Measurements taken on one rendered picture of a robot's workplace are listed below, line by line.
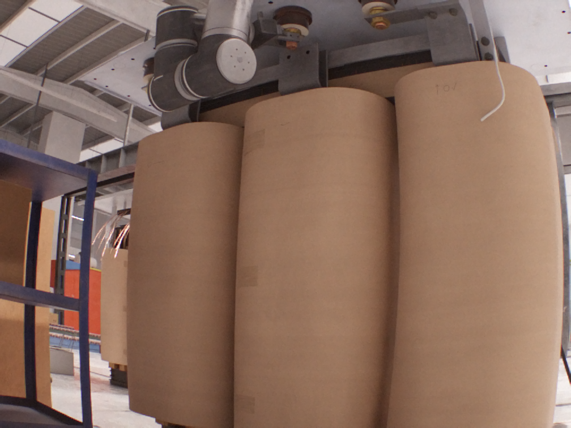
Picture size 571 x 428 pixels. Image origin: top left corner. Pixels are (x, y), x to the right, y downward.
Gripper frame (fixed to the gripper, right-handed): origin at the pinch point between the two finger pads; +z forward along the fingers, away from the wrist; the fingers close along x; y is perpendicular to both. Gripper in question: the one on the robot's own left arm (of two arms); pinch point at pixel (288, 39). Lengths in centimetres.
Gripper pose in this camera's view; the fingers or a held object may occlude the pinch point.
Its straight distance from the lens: 155.1
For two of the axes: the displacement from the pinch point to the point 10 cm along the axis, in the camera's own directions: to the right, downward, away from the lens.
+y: -1.3, -9.8, 1.3
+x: -5.8, 1.8, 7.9
